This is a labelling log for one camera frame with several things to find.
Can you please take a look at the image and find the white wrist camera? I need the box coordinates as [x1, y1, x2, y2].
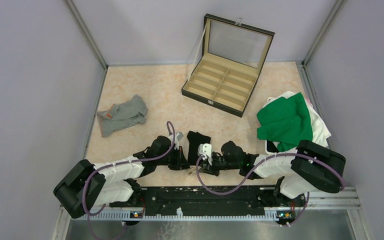
[171, 131, 184, 150]
[198, 143, 213, 166]

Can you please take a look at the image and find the white cloth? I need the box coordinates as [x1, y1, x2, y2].
[263, 91, 332, 148]

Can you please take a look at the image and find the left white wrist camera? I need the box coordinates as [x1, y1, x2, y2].
[171, 131, 184, 150]

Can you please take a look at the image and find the green cloth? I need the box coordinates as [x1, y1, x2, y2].
[256, 93, 313, 152]

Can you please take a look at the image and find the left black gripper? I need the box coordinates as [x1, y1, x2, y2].
[156, 145, 191, 171]

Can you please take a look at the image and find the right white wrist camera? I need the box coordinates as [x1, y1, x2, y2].
[198, 143, 213, 166]

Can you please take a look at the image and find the white basket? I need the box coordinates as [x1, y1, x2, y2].
[265, 140, 280, 155]

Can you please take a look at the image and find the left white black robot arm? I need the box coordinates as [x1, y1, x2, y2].
[53, 132, 188, 219]

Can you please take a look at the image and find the black underwear with beige waistband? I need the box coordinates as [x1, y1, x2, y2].
[186, 131, 211, 175]

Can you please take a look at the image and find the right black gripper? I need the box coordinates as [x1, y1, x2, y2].
[198, 151, 241, 176]

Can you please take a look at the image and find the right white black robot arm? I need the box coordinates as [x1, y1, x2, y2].
[196, 140, 346, 206]

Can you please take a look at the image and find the black leather compartment box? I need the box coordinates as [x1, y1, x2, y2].
[181, 13, 275, 118]

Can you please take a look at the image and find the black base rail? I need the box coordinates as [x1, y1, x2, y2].
[109, 185, 305, 217]

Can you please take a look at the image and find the grey striped underwear orange trim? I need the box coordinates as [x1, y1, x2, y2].
[96, 94, 148, 138]

